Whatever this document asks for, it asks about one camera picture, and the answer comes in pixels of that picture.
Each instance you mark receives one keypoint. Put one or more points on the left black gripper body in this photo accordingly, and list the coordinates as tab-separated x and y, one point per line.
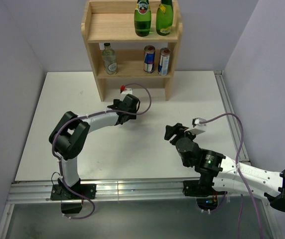
117	102

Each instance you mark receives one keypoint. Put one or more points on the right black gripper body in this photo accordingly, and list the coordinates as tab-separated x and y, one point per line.
189	134

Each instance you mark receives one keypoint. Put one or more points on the clear bottle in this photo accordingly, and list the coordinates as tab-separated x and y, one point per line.
109	59

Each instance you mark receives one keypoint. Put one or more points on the silver Red Bull can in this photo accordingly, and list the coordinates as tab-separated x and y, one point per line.
164	57

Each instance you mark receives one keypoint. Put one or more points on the blue Red Bull can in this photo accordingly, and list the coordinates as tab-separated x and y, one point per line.
149	55

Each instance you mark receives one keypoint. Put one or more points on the green bottle red label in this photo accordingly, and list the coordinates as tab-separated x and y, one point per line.
142	18

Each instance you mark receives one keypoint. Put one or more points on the green bottle yellow label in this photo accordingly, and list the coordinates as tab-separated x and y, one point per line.
164	17

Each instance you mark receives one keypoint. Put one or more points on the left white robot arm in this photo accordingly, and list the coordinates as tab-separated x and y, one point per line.
69	136

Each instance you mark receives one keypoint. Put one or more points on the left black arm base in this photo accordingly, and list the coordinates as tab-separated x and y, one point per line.
70	203

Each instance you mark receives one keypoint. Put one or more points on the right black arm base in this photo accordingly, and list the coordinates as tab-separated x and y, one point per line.
208	200

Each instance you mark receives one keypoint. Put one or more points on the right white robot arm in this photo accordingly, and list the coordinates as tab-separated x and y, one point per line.
220	173

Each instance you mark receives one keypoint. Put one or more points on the wooden two-tier shelf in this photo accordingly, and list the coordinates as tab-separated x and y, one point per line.
112	21

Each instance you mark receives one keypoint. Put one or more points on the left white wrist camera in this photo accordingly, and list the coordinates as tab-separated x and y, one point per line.
125	91

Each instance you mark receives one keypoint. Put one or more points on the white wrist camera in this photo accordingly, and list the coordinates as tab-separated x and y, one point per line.
125	91
198	125

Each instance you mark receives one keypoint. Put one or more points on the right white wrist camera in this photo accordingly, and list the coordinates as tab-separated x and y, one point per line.
198	125

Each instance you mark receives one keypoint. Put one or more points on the aluminium frame rail right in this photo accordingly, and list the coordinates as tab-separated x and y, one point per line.
230	138

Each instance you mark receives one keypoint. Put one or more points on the aluminium frame rail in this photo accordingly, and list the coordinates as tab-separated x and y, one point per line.
230	138
106	190

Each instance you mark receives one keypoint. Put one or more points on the aluminium frame rail front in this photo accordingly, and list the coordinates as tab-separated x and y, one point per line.
106	190

